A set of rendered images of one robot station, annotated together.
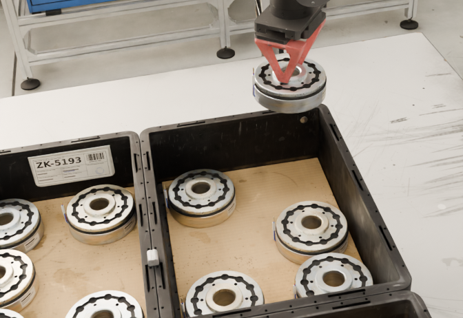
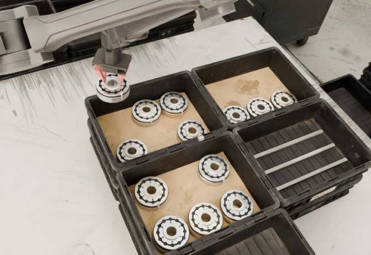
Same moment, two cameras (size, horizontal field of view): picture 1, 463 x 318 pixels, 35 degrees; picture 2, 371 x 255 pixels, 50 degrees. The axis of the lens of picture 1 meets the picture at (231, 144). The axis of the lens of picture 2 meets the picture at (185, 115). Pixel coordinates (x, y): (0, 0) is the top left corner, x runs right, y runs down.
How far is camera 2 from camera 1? 1.33 m
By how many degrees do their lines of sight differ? 77
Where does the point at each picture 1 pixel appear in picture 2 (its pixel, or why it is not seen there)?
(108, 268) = (179, 183)
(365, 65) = not seen: outside the picture
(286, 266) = (162, 122)
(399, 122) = (16, 112)
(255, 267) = (165, 131)
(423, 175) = (61, 103)
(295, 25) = (127, 56)
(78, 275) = (186, 194)
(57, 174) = not seen: hidden behind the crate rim
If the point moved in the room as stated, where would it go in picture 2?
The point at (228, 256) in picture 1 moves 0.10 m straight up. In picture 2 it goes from (161, 141) to (163, 123)
